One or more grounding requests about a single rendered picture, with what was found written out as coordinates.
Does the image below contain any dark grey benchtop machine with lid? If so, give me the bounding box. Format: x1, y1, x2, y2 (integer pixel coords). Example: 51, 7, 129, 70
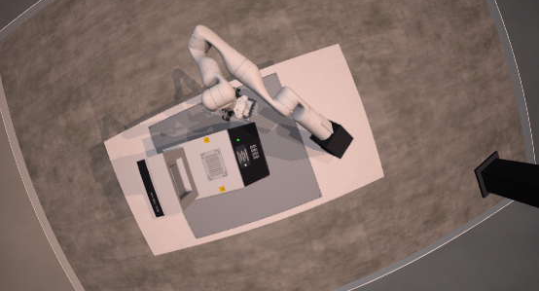
132, 123, 270, 219

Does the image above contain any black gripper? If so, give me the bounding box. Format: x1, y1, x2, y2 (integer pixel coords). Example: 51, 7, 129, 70
222, 87, 240, 122

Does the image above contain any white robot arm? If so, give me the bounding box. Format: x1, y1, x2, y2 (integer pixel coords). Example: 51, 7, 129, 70
188, 25, 334, 140

